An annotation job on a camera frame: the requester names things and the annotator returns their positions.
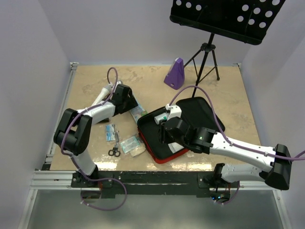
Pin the white green medicine bottle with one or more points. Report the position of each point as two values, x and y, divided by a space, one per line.
161 117

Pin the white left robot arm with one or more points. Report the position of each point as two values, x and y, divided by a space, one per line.
73 131

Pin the black handled scissors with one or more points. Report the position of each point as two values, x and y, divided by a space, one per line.
115 150

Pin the red black medicine kit case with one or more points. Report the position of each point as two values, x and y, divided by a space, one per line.
197 113

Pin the blue clear plastic pouch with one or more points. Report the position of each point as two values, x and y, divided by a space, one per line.
138 112

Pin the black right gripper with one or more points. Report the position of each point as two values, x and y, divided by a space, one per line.
163 134

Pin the black music stand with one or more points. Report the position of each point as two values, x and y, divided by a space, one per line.
246 21

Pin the purple metronome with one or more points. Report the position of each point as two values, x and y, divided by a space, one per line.
175 77

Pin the blue wipe sachets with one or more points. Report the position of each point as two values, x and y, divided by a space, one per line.
110 132

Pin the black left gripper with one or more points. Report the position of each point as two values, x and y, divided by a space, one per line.
132 102

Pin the white microphone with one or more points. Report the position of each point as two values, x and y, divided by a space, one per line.
105 92

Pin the white gauze packet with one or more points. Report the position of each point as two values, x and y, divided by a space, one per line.
175 147

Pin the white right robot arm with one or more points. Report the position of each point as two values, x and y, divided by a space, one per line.
260 163

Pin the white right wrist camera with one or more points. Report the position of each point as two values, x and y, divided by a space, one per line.
174 111

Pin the beige bandage pack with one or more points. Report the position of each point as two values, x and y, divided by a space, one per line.
133 146

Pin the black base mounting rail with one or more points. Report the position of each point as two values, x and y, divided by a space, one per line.
192 183

